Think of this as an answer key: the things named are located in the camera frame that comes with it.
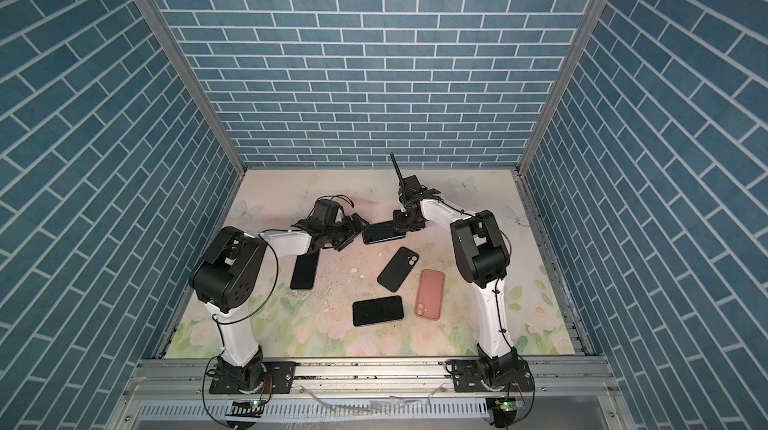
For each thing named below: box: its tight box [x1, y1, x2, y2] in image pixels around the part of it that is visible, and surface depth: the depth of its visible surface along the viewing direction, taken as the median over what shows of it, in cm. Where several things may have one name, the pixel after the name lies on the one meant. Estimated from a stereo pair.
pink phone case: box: [414, 269, 446, 321], surface depth 90 cm
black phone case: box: [377, 246, 419, 293], surface depth 95 cm
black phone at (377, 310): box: [352, 295, 404, 327], surface depth 86 cm
